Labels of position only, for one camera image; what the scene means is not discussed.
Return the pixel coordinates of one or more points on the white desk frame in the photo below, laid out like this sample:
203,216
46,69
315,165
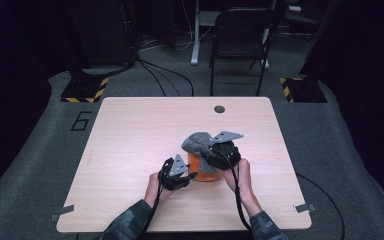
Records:
195,33

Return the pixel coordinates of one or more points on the grey terry towel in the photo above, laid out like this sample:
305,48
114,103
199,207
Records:
196,141

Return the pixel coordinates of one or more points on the hazard-striped stand base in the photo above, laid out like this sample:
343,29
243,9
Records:
83,90
305,90

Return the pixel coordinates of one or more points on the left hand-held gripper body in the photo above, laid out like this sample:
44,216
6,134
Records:
176,168

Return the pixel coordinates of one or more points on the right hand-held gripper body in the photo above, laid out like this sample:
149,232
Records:
225,156

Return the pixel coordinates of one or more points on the grey tape strip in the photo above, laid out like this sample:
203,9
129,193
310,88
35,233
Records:
305,208
63,211

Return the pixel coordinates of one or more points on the black folding chair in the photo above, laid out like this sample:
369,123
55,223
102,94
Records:
240,36

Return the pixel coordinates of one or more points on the small white box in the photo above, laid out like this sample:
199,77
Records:
294,8

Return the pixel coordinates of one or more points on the round table grommet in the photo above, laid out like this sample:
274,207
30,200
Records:
219,109

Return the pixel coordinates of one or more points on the black cabinet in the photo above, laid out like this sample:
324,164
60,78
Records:
106,33

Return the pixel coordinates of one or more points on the person's right hand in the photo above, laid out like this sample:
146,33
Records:
241,180

